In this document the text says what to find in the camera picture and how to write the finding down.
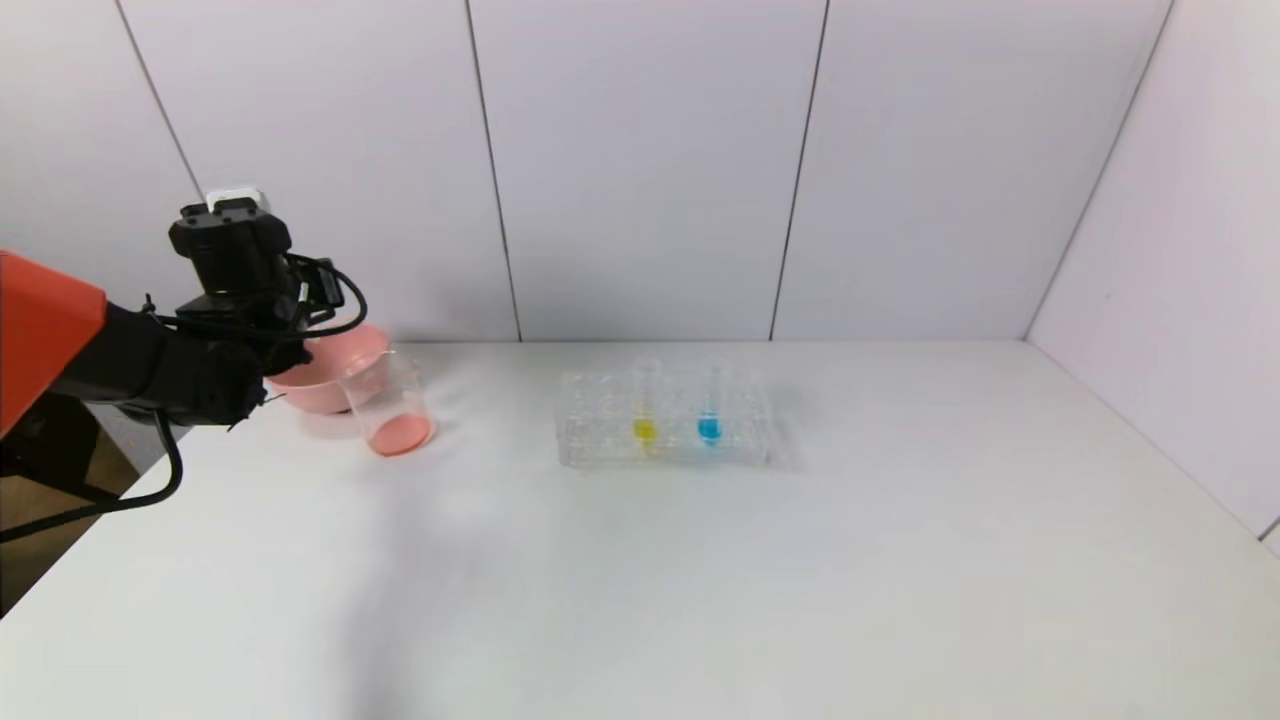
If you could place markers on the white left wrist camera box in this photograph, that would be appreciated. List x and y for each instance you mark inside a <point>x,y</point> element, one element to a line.
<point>236,197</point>

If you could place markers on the test tube with yellow pigment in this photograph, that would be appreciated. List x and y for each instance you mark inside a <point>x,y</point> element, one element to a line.
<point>645,430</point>

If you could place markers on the clear glass beaker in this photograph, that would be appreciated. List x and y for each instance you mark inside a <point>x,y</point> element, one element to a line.
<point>402,435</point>

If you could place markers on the pink bowl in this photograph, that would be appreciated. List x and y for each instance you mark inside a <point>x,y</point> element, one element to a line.
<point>330,385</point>

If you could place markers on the clear plastic test tube rack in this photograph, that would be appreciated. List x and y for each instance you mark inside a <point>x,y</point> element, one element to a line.
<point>600,430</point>

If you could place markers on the test tube with blue pigment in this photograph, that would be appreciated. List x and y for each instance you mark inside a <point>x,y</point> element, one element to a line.
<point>709,430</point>

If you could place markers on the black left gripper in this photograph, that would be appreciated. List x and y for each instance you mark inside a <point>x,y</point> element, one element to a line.
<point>235,250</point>

